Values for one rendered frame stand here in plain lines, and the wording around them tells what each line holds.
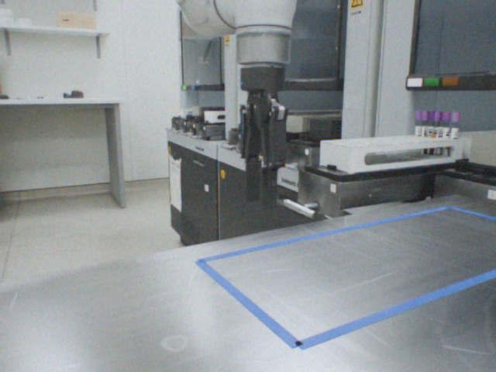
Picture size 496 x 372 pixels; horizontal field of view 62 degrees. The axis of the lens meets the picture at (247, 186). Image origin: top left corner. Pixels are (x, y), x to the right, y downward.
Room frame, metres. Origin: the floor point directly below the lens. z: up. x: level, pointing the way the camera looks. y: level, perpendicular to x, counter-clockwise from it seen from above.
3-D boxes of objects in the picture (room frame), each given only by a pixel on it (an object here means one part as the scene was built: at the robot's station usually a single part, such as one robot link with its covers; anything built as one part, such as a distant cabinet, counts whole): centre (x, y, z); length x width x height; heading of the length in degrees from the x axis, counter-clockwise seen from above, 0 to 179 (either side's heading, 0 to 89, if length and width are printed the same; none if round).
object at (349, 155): (0.84, -0.30, 0.83); 0.30 x 0.10 x 0.06; 115
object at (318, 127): (1.25, -0.23, 0.85); 0.12 x 0.02 x 0.06; 26
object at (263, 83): (0.71, -0.03, 0.95); 0.08 x 0.07 x 0.09; 26
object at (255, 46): (0.71, -0.03, 1.03); 0.09 x 0.09 x 0.06
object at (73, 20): (3.73, 1.44, 1.52); 0.29 x 0.22 x 0.12; 114
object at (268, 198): (0.69, -0.04, 0.80); 0.03 x 0.01 x 0.07; 116
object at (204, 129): (2.13, -0.07, 0.78); 0.73 x 0.14 x 0.09; 115
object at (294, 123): (1.39, -0.16, 0.85); 0.12 x 0.02 x 0.06; 26
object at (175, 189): (2.43, 0.44, 0.43); 0.27 x 0.02 x 0.36; 25
